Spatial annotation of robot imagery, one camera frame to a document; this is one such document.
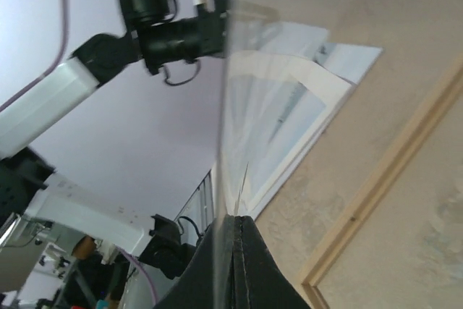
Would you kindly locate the white photo mat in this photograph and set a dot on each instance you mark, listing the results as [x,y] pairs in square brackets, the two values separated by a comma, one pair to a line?
[260,65]

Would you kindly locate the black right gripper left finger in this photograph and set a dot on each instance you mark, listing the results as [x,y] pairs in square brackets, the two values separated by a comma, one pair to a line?
[209,280]

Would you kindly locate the aluminium mounting rail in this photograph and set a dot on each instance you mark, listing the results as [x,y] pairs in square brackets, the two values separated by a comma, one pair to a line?
[198,212]

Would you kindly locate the landscape photo print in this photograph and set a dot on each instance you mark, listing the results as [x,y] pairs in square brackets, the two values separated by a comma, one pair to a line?
[265,120]

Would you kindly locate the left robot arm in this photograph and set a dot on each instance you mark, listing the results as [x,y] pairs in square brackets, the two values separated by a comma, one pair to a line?
[31,187]

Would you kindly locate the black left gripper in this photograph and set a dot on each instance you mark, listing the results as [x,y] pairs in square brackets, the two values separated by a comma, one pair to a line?
[212,26]

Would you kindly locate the light wooden picture frame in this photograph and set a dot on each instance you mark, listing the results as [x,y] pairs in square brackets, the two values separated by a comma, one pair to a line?
[420,126]

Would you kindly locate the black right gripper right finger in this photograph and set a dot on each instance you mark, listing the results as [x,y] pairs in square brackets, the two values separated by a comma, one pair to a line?
[258,282]

